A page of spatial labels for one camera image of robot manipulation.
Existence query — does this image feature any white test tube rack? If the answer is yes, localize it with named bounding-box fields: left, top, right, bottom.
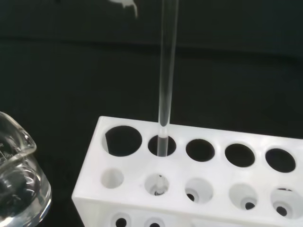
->
left=71, top=115, right=303, bottom=227

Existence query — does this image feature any black cloth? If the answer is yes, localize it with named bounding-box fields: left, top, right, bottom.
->
left=0, top=0, right=303, bottom=227

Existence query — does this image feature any clear glass beaker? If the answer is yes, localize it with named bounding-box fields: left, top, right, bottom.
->
left=0, top=111, right=53, bottom=227

